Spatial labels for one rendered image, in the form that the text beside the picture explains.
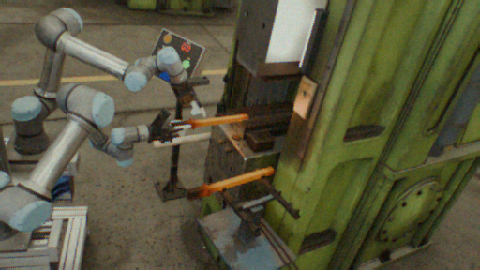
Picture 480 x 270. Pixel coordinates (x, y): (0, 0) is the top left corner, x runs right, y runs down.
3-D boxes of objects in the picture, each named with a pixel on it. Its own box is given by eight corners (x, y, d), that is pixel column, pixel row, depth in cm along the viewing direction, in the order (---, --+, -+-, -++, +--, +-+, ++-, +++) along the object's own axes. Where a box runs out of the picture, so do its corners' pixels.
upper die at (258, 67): (255, 77, 175) (260, 58, 170) (235, 59, 189) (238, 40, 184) (324, 71, 195) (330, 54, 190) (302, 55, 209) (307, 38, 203)
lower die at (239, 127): (242, 139, 195) (245, 126, 190) (225, 118, 208) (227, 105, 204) (306, 128, 215) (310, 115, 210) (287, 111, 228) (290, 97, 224)
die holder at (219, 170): (231, 222, 206) (245, 158, 182) (202, 178, 233) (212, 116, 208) (310, 200, 233) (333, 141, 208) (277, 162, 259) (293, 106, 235)
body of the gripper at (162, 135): (168, 133, 184) (143, 137, 179) (170, 118, 180) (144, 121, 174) (173, 142, 179) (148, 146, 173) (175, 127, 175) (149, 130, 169)
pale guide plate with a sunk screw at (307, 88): (304, 119, 168) (314, 85, 158) (292, 109, 174) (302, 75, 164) (307, 118, 169) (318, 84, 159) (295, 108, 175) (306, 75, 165)
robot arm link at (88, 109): (5, 220, 132) (92, 94, 149) (37, 238, 128) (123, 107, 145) (-20, 213, 121) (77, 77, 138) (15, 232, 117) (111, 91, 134)
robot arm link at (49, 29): (22, 17, 138) (146, 76, 143) (40, 9, 147) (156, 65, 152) (20, 44, 144) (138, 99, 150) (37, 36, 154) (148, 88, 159)
